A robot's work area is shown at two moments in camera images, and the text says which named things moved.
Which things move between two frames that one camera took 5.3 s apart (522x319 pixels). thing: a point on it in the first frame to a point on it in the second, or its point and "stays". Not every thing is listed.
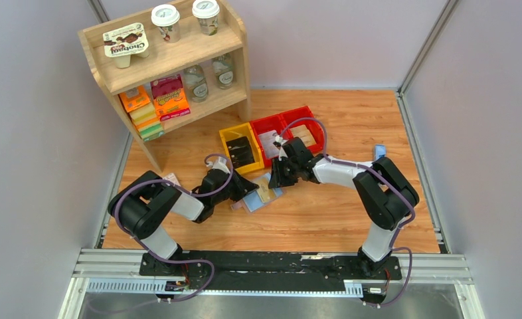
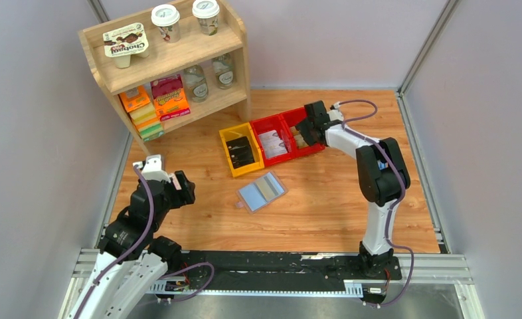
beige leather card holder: x=260 y=197 stays
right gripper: x=277 y=180 to x=303 y=125
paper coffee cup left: x=167 y=18 stays
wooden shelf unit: x=164 y=66 stays
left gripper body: x=227 y=193 to x=175 y=198
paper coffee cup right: x=206 y=11 stays
